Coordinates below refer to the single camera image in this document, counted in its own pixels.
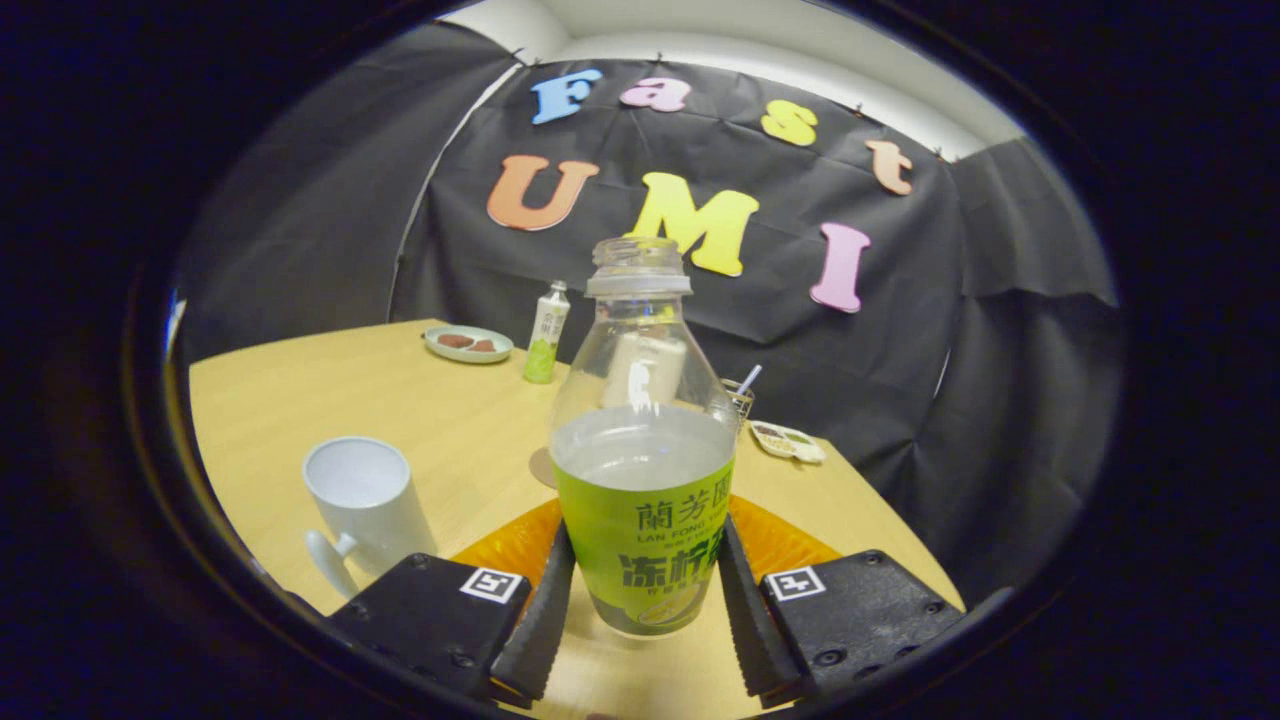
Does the white divided dish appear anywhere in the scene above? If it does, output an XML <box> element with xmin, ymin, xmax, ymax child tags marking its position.
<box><xmin>750</xmin><ymin>421</ymin><xmax>827</xmax><ymax>465</ymax></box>

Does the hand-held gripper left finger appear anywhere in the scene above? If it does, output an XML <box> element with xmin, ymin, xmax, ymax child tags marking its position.
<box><xmin>325</xmin><ymin>497</ymin><xmax>579</xmax><ymax>706</ymax></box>

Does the green label juice bottle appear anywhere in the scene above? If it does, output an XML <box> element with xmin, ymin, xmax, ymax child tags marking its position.
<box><xmin>548</xmin><ymin>237</ymin><xmax>741</xmax><ymax>638</ymax></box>

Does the pale green plate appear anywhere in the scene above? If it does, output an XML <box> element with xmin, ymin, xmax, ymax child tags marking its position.
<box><xmin>423</xmin><ymin>325</ymin><xmax>515</xmax><ymax>364</ymax></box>

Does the black backdrop cloth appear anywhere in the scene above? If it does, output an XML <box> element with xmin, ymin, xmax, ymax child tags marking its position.
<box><xmin>175</xmin><ymin>20</ymin><xmax>1121</xmax><ymax>611</ymax></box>

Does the wooden table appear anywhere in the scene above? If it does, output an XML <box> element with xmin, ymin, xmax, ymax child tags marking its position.
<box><xmin>188</xmin><ymin>318</ymin><xmax>966</xmax><ymax>719</ymax></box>

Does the slim white green bottle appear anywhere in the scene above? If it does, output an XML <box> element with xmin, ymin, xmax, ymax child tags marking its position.
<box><xmin>523</xmin><ymin>280</ymin><xmax>572</xmax><ymax>385</ymax></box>

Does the white cup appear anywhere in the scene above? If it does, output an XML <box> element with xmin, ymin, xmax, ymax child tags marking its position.
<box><xmin>302</xmin><ymin>436</ymin><xmax>439</xmax><ymax>599</ymax></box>

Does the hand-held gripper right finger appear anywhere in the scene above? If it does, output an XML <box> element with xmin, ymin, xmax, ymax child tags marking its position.
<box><xmin>718</xmin><ymin>495</ymin><xmax>966</xmax><ymax>706</ymax></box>

